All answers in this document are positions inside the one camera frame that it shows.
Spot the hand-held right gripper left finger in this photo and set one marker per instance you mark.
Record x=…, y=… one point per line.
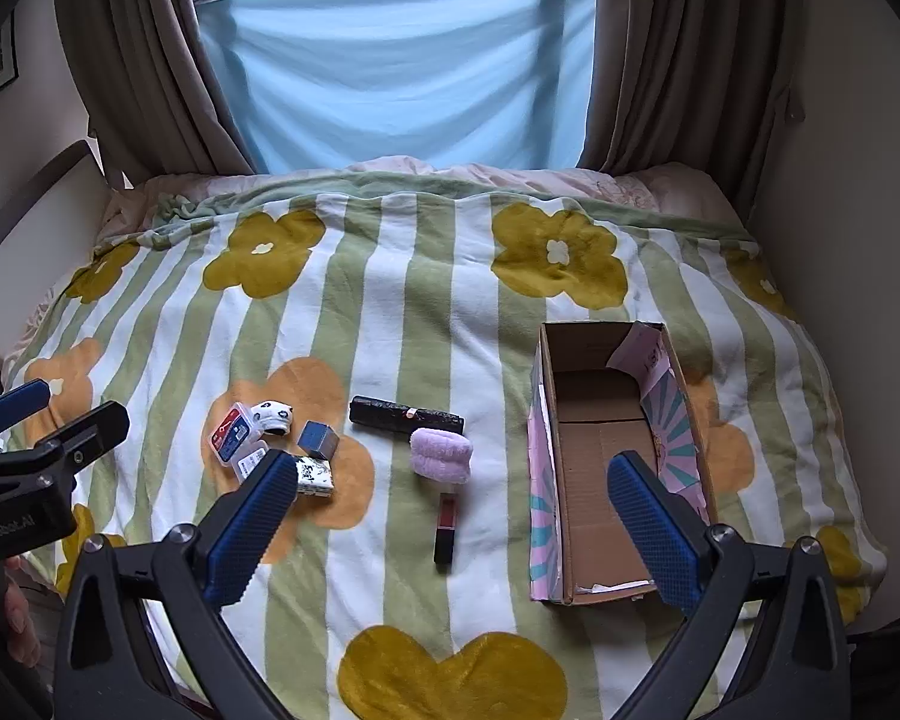
x=251, y=532

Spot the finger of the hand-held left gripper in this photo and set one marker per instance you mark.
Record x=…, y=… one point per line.
x=15, y=405
x=82, y=431

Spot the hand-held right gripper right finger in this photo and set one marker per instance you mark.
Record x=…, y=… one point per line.
x=656, y=532

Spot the patterned cardboard box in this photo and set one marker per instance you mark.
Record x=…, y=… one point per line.
x=600, y=480

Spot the white floral box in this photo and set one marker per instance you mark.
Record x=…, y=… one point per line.
x=315, y=476

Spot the clear plastic case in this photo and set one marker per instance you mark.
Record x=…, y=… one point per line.
x=231, y=435

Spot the small blue box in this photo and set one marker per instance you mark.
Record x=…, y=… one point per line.
x=316, y=441

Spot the long black box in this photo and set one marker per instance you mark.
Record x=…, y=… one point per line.
x=390, y=414

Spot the pink fluffy puff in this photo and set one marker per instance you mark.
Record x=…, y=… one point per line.
x=441, y=459

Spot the person's left hand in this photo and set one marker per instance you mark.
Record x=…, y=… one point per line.
x=21, y=607

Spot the white panda toy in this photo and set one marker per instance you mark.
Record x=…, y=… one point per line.
x=274, y=416

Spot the beige headboard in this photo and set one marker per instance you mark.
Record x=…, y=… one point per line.
x=37, y=232

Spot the red and black lipstick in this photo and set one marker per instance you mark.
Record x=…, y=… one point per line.
x=445, y=532

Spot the striped floral blanket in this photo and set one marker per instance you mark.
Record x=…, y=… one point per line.
x=420, y=315

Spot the beige curtain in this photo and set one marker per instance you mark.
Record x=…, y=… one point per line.
x=682, y=52
x=150, y=60

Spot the light blue cloth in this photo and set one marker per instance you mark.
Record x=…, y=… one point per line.
x=397, y=75

